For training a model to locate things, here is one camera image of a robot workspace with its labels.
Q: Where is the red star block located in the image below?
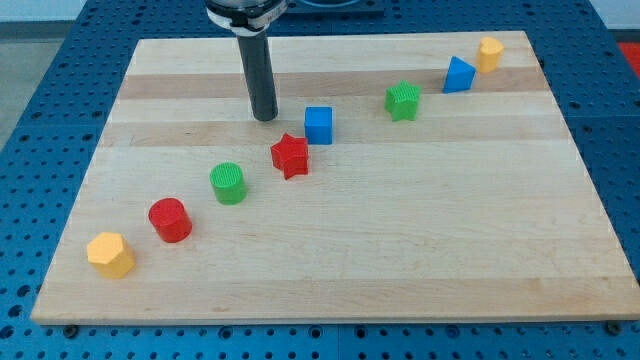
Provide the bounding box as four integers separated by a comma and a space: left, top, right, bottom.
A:
271, 133, 309, 180

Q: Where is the blue cube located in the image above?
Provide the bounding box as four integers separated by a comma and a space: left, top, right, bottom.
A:
304, 106, 333, 145

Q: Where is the green star block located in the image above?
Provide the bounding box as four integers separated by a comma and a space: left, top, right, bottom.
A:
384, 80, 422, 122

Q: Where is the wooden board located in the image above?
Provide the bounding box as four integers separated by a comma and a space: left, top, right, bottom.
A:
31, 31, 639, 325

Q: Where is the green cylinder block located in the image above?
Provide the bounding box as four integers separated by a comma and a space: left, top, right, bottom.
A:
209, 162, 247, 205

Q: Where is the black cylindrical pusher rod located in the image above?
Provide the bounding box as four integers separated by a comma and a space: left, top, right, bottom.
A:
238, 31, 278, 122

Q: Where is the red cylinder block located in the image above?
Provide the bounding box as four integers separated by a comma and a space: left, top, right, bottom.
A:
148, 198, 193, 243

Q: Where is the blue triangle block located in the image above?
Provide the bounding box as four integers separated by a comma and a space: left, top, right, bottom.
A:
442, 56, 476, 94

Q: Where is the yellow heart block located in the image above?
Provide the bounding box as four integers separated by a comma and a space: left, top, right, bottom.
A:
476, 37, 504, 73

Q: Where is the yellow hexagon block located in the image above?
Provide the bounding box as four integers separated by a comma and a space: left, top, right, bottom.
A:
86, 232, 136, 279

